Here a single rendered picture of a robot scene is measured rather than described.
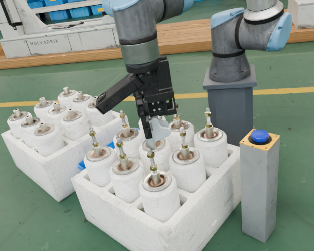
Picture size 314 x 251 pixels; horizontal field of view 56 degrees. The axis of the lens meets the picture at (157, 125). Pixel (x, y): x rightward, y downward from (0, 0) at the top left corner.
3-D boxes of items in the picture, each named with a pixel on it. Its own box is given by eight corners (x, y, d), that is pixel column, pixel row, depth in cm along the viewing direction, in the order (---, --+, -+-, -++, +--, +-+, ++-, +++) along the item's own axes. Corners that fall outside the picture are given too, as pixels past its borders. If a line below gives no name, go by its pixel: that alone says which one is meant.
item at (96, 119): (109, 132, 136) (99, 96, 127) (122, 138, 129) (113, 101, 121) (92, 143, 130) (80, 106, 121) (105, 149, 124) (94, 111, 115)
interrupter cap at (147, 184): (148, 171, 78) (148, 169, 78) (176, 174, 75) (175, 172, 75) (137, 190, 72) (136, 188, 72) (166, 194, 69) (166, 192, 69)
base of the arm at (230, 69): (211, 68, 121) (209, 44, 116) (249, 65, 117) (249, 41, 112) (207, 83, 108) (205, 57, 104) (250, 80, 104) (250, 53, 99)
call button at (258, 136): (255, 134, 74) (255, 127, 73) (271, 138, 71) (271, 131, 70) (247, 142, 71) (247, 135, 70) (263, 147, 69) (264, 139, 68)
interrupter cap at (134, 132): (130, 127, 100) (129, 125, 100) (143, 134, 95) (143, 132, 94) (111, 137, 96) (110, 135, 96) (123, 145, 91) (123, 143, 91)
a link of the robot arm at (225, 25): (223, 43, 115) (221, 6, 109) (255, 45, 107) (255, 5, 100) (205, 53, 108) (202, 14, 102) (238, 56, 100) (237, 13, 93)
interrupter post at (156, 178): (154, 178, 75) (151, 168, 73) (163, 179, 74) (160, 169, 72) (150, 185, 73) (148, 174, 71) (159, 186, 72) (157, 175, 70)
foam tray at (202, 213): (160, 158, 124) (153, 121, 115) (247, 192, 99) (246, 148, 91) (85, 219, 101) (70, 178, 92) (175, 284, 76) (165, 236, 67)
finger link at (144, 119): (152, 141, 64) (145, 105, 59) (145, 143, 64) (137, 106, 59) (151, 130, 68) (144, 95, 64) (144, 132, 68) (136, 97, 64)
